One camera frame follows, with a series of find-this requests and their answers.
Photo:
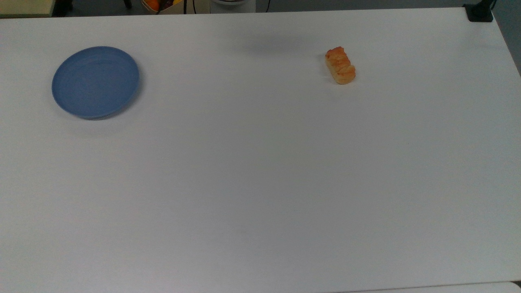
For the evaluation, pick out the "beige table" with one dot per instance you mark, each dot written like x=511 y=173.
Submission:
x=24 y=7

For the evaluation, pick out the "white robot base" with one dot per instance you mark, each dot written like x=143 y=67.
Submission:
x=232 y=6

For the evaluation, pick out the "black corner clamp stand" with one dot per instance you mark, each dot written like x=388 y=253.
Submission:
x=480 y=14

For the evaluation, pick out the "blue round plate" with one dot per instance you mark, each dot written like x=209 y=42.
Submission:
x=95 y=81

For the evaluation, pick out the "orange braided bread loaf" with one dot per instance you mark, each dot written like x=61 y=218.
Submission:
x=340 y=67

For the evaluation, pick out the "orange fruit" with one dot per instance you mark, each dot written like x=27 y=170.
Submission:
x=152 y=4

